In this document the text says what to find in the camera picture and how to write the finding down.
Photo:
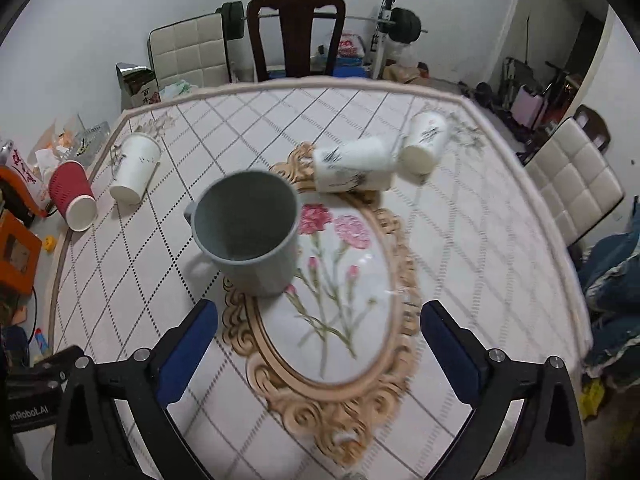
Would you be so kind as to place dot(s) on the small yellow toy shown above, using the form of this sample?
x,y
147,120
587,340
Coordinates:
x,y
48,244

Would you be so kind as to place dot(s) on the orange box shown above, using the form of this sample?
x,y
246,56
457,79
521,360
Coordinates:
x,y
15,252

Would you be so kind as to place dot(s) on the dark wooden chair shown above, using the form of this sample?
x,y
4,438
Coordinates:
x,y
299,35

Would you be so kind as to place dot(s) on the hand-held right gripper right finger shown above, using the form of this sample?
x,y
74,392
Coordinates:
x,y
452,357

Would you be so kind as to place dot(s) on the white padded chair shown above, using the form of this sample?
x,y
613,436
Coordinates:
x,y
187,52
575,180

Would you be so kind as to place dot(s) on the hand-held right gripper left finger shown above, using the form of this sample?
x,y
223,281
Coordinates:
x,y
186,357

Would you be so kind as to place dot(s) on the white paper cup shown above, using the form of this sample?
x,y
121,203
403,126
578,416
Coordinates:
x,y
422,142
352,165
134,167

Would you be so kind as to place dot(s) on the green and white plastic bag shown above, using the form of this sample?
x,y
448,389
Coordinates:
x,y
175,91

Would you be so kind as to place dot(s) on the red and white plastic bag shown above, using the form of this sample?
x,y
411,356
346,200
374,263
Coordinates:
x,y
351,45

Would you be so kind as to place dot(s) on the clear plastic tray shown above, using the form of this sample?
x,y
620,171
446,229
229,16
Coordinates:
x,y
82,142

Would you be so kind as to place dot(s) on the blue denim cloth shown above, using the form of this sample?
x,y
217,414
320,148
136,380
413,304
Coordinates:
x,y
615,280

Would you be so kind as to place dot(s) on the floral printed tablecloth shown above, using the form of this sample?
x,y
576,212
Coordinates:
x,y
450,240

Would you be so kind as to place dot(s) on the black barbell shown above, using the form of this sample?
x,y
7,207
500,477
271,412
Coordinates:
x,y
406,24

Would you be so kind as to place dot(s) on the yellow packet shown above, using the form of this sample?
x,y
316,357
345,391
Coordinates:
x,y
593,399

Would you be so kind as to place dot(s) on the grey mug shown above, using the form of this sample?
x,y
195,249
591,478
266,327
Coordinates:
x,y
250,232

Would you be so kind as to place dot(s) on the red ribbed paper cup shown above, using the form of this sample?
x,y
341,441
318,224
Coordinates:
x,y
70,192

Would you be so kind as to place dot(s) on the pink suitcase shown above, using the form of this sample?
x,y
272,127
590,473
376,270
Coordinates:
x,y
527,106

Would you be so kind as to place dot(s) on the barbell rack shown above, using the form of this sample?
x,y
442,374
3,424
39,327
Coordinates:
x,y
384,30

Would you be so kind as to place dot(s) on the silver cardboard box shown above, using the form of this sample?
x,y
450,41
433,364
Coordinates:
x,y
140,87

